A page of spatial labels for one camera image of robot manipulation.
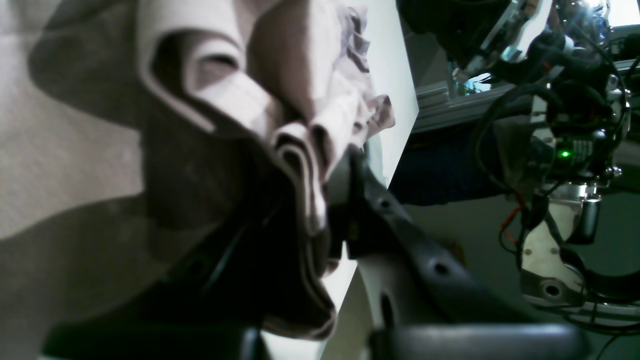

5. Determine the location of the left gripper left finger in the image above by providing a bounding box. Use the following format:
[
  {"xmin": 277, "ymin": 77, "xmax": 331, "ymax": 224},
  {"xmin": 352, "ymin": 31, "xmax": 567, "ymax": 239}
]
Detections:
[{"xmin": 42, "ymin": 200, "xmax": 296, "ymax": 360}]

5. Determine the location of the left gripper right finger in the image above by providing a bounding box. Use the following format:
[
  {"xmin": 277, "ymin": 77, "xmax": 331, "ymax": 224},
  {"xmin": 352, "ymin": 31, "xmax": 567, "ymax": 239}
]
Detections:
[{"xmin": 327, "ymin": 147, "xmax": 590, "ymax": 360}]

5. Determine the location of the pink T-shirt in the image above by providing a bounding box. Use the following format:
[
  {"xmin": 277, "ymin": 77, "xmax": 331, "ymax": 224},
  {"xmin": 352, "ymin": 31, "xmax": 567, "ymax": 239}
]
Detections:
[{"xmin": 0, "ymin": 0, "xmax": 397, "ymax": 341}]

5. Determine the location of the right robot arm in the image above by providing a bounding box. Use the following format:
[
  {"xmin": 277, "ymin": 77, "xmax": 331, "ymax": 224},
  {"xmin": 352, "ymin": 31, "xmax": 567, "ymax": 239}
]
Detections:
[{"xmin": 390, "ymin": 0, "xmax": 639, "ymax": 335}]

